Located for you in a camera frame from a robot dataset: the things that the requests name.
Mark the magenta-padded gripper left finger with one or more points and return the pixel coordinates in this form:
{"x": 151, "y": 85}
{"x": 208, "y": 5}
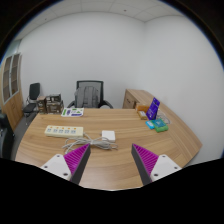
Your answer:
{"x": 58, "y": 165}

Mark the purple standing card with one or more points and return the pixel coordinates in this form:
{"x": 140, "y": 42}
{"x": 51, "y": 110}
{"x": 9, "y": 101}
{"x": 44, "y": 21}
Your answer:
{"x": 153, "y": 108}

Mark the black visitor chair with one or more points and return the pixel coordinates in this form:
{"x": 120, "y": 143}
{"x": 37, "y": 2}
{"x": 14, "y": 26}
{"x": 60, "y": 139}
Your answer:
{"x": 34, "y": 90}

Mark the wooden glass-door cabinet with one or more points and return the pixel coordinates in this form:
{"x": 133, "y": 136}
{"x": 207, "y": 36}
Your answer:
{"x": 13, "y": 106}

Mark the small green box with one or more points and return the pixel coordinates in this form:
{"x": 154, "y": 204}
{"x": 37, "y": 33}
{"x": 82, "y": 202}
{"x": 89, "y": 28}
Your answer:
{"x": 160, "y": 126}

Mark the black leather chair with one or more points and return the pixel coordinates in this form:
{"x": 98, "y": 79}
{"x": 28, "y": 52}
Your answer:
{"x": 6, "y": 136}

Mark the cream power strip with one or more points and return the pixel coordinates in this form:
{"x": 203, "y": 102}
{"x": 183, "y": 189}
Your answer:
{"x": 63, "y": 131}

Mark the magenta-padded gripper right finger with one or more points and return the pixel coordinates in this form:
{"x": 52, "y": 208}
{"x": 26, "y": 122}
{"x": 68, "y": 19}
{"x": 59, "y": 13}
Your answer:
{"x": 163, "y": 165}

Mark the white charger block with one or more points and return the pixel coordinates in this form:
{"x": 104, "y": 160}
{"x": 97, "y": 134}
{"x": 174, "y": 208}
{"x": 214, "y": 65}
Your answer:
{"x": 108, "y": 135}

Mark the grey backpack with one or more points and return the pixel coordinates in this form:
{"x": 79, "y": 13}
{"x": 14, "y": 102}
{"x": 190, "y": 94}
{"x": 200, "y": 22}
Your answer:
{"x": 86, "y": 96}

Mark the printed paper sheet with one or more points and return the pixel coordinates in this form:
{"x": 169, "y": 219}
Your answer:
{"x": 72, "y": 112}

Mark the black mesh office chair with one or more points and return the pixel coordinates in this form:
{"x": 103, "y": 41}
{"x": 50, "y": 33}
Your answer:
{"x": 90, "y": 82}

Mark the small brown cardboard box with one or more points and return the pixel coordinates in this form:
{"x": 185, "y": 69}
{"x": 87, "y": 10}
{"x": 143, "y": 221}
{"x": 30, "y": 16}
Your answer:
{"x": 41, "y": 105}

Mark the orange box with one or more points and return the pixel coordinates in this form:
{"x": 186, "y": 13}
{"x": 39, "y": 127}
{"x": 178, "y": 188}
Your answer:
{"x": 141, "y": 107}

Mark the small yellowish box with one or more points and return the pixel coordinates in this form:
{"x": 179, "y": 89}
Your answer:
{"x": 142, "y": 115}

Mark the small blue box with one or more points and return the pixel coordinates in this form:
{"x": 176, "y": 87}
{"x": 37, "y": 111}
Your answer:
{"x": 150, "y": 125}

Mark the wooden side desk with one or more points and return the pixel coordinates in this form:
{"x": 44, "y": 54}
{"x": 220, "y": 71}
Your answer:
{"x": 131, "y": 98}

